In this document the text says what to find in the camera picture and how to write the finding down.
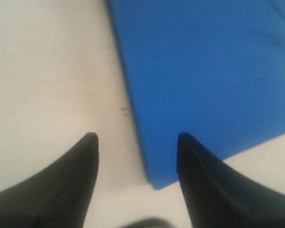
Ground blue ring binder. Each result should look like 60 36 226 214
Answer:
107 0 285 190

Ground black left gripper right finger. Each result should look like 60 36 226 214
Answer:
177 133 285 228

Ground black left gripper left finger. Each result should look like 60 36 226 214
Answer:
0 133 99 228

